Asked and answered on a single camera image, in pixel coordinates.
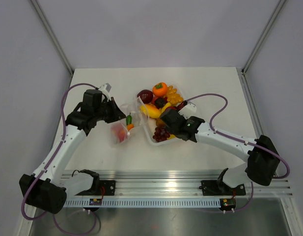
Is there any white slotted cable duct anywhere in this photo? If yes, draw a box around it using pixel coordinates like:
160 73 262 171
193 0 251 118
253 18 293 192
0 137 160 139
64 198 220 208

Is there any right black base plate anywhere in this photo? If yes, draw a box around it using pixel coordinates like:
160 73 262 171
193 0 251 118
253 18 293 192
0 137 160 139
198 180 246 196

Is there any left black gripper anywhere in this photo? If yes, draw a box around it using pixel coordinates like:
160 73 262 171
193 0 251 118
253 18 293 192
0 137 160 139
94 97 126 124

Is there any white plastic food tray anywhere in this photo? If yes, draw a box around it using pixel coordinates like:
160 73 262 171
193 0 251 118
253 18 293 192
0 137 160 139
142 82 197 146

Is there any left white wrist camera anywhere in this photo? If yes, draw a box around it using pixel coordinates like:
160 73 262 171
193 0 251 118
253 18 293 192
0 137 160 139
97 83 111 96

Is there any small circuit board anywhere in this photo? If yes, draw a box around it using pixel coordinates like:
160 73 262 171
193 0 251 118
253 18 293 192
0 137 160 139
220 198 236 209
89 198 102 206

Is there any brown kiwi fruit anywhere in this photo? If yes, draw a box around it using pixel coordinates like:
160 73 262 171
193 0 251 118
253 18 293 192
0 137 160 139
156 118 164 127

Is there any left aluminium frame post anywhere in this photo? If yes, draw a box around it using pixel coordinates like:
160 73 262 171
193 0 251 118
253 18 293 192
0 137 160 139
29 0 75 77

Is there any left small circuit board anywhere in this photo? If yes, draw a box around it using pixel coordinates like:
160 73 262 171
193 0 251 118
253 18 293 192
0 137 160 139
89 198 102 206

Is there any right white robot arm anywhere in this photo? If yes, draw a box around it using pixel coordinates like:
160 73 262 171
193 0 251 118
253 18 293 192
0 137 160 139
160 108 280 195

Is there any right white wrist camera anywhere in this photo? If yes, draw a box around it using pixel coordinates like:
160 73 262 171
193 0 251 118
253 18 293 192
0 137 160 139
179 102 197 118

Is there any dark red apple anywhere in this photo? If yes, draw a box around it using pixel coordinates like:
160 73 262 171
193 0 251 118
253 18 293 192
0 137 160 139
137 89 154 104

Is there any right aluminium frame post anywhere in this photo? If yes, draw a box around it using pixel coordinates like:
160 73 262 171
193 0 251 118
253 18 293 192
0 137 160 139
241 0 288 76

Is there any aluminium mounting rail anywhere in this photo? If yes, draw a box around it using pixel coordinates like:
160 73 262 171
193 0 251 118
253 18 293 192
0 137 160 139
57 159 293 197

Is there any aluminium frame post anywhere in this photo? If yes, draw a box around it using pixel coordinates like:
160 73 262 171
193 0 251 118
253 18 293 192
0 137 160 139
241 0 288 76
29 0 75 77

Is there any yellow orange bell pepper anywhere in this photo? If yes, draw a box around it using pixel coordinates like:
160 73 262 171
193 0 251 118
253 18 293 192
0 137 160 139
140 104 161 119

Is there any green chili pepper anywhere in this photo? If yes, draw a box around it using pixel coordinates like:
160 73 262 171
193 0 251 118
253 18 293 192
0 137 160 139
126 113 132 125

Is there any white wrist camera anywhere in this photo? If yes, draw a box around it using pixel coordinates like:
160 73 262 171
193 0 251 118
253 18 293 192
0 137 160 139
179 102 197 118
97 83 111 96

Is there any dark red fig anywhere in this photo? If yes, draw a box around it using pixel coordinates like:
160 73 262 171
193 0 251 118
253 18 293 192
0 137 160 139
176 101 188 111

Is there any red orange bell pepper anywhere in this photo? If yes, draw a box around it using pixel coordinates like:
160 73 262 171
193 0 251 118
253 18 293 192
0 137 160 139
127 123 134 130

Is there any dark purple plum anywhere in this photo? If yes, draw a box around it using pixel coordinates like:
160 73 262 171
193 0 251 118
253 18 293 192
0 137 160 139
154 97 167 109

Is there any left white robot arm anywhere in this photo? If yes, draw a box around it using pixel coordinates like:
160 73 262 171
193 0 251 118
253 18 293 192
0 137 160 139
19 84 125 220

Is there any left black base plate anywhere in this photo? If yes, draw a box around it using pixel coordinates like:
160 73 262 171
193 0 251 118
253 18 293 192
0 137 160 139
76 180 116 197

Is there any orange persimmon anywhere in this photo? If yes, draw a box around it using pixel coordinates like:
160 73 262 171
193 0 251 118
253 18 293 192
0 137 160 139
152 82 168 97

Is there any yellow banana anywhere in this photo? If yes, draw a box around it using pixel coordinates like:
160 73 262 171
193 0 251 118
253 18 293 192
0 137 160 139
161 102 178 114

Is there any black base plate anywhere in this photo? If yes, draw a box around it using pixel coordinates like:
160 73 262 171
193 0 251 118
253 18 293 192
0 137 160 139
198 180 246 196
76 180 116 197

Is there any clear zip top bag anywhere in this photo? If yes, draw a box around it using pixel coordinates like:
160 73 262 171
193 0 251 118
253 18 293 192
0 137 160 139
110 97 149 146

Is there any pink peach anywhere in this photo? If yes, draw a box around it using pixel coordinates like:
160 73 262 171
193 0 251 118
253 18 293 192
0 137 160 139
117 130 128 143

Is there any purple grape bunch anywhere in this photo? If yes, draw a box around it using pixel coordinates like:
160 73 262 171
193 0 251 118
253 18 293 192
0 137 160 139
153 127 170 143

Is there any right small circuit board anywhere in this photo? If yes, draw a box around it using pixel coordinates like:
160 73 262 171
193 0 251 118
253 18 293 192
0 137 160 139
220 198 236 209

